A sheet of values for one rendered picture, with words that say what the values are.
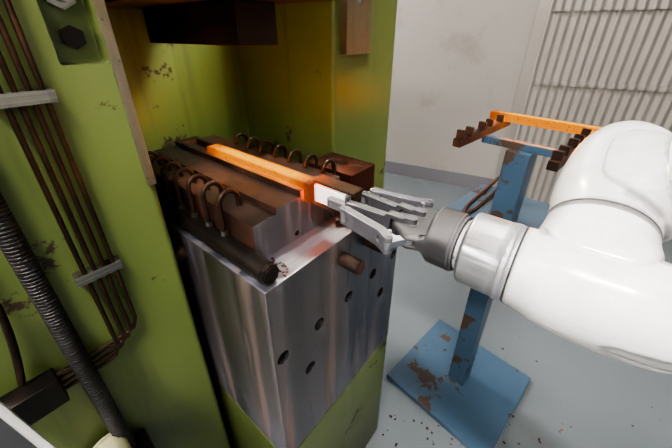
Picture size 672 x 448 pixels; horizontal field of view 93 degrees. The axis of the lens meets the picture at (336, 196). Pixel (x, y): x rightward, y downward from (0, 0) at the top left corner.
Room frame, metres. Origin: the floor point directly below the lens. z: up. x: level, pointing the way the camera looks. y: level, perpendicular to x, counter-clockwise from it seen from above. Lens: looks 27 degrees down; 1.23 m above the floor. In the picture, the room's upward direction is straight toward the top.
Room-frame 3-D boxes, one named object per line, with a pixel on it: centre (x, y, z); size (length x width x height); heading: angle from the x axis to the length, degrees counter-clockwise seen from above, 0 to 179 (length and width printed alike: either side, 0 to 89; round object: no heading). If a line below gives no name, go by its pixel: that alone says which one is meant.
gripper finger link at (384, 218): (0.38, -0.06, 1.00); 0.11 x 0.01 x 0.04; 55
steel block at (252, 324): (0.64, 0.19, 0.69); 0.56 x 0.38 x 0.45; 50
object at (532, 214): (0.79, -0.49, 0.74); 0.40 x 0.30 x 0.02; 133
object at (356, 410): (0.64, 0.19, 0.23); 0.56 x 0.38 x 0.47; 50
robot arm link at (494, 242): (0.30, -0.18, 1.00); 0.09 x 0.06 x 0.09; 140
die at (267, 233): (0.59, 0.22, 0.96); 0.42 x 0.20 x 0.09; 50
